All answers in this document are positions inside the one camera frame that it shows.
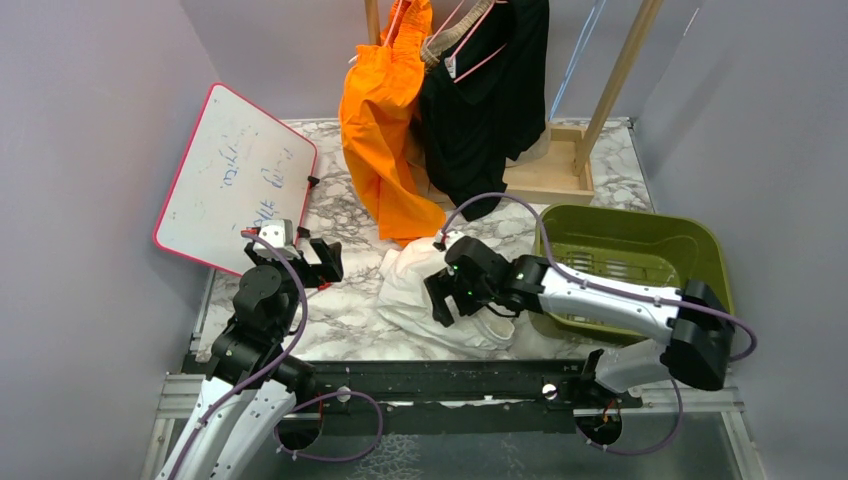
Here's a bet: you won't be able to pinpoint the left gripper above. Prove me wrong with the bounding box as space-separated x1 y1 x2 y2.
247 237 343 337

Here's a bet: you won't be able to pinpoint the white shorts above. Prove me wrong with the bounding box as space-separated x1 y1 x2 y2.
376 235 571 352

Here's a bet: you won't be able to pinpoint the olive green plastic basket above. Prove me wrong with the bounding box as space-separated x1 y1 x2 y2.
541 204 734 312

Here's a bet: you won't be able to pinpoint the blue wire hanger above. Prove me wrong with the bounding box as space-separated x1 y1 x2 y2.
548 0 607 121

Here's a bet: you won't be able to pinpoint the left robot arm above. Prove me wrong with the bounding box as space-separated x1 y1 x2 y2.
158 224 344 479

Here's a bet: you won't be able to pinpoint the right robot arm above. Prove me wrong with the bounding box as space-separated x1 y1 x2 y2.
424 236 735 407

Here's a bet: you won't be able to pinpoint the orange shorts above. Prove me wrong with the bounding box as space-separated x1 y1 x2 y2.
339 1 445 246

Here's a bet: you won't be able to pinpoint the black shorts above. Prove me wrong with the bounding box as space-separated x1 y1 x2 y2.
419 1 550 221

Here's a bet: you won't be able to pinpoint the pink framed whiteboard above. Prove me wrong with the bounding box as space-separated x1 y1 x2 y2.
153 83 319 275

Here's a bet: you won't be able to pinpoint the wooden clothes rack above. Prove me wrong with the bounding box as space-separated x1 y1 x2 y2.
364 0 665 210

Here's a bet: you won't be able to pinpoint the beige garment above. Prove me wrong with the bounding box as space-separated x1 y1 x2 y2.
420 0 495 72

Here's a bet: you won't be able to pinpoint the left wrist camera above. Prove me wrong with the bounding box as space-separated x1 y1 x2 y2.
242 219 299 260

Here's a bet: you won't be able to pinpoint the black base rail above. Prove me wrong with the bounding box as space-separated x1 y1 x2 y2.
158 358 743 439

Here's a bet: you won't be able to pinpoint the pink wire hanger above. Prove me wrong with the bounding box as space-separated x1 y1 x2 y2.
381 1 505 79

